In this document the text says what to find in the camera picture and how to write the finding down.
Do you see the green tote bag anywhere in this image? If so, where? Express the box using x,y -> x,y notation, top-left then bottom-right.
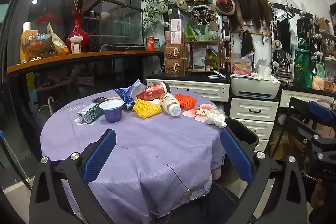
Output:
293,39 -> 314,89

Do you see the blue snack wrapper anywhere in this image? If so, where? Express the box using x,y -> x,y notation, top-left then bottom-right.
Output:
114,88 -> 137,110

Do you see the purple plastic wrapper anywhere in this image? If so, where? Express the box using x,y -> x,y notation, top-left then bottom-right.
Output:
127,79 -> 146,98

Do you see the pink plastic bag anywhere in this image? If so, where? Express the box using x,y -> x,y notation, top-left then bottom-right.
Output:
232,51 -> 255,75

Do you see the clear plastic drink cup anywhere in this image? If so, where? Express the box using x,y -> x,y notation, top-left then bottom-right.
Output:
70,35 -> 82,54

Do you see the yellow green bottle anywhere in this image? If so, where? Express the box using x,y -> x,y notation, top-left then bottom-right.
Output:
207,52 -> 218,69

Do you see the white hair straightener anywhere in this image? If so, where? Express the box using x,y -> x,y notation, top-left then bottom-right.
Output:
209,70 -> 227,79

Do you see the black snack wrapper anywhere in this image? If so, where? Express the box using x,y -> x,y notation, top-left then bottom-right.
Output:
91,97 -> 116,104

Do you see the orange foam fruit net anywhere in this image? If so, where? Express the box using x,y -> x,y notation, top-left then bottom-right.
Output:
174,93 -> 197,110

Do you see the white plastic drink bottle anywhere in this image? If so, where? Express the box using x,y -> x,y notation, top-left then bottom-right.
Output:
160,92 -> 182,117

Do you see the brown coffee box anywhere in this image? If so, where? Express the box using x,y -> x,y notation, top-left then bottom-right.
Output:
165,59 -> 185,74
165,44 -> 184,59

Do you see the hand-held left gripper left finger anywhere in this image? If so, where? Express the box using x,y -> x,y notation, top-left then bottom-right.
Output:
29,128 -> 122,224

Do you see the black hanging wig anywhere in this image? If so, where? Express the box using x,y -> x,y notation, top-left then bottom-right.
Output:
241,30 -> 255,58

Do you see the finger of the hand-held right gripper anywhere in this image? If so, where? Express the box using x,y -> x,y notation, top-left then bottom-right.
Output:
285,119 -> 326,161
308,101 -> 336,126

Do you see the row of hair extensions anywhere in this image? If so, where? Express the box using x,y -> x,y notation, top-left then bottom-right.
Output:
224,0 -> 275,31

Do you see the bamboo shelf rack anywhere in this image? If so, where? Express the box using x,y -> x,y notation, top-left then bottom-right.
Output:
184,40 -> 221,75

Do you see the amber glass bowl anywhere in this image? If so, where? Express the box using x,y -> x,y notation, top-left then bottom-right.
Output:
21,34 -> 53,58

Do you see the white printer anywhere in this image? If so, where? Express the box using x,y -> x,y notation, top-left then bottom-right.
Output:
230,74 -> 281,100

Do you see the ornamental headdress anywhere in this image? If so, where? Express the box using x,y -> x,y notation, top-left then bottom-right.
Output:
191,5 -> 218,28

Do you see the red paper coffee cup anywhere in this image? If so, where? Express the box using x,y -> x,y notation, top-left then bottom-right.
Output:
136,81 -> 171,102

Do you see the green framed picture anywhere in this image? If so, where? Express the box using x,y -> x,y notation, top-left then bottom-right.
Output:
315,61 -> 326,79

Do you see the green leafy branch plant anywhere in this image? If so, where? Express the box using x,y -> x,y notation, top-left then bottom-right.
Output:
142,0 -> 183,28

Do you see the red vase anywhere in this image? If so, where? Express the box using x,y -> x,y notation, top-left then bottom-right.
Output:
66,13 -> 90,52

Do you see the white tissue stack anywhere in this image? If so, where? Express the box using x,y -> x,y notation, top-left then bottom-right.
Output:
259,65 -> 272,79

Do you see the purple yogurt cup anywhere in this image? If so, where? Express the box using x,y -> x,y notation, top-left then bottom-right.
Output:
99,99 -> 125,123

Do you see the wooden bar counter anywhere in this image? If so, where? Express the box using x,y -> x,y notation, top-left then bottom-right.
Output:
7,50 -> 164,74

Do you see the purple floral tablecloth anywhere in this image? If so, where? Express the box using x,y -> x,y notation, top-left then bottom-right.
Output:
40,88 -> 229,224

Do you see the pink piggy bank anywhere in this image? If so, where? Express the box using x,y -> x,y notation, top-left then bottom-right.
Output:
312,76 -> 326,89

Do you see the white vanity drawer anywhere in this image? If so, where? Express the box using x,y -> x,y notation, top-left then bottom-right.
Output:
146,78 -> 231,102

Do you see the glass terrarium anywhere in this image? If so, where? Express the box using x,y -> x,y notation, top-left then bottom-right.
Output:
83,0 -> 144,51

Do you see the brown paper snack bag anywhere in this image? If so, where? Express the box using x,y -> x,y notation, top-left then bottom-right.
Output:
47,22 -> 69,55

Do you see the dark brown waste bin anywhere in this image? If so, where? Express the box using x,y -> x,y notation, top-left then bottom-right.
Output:
224,118 -> 260,151

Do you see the black chair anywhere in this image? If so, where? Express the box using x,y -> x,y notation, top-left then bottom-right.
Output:
272,97 -> 336,159

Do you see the red round embroidered hat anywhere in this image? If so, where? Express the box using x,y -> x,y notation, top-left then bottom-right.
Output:
213,0 -> 235,15

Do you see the white drawer cabinet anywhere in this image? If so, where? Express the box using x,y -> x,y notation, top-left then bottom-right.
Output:
230,98 -> 279,151

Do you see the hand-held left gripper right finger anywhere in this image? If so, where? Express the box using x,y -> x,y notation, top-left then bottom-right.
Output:
220,127 -> 307,224

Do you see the person's right hand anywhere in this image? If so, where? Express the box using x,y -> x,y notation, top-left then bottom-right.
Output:
311,181 -> 336,211

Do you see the green milk carton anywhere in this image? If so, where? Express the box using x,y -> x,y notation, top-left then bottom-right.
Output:
77,102 -> 105,125

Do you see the yellow foam fruit net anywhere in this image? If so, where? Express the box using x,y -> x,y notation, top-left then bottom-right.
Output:
133,98 -> 163,119

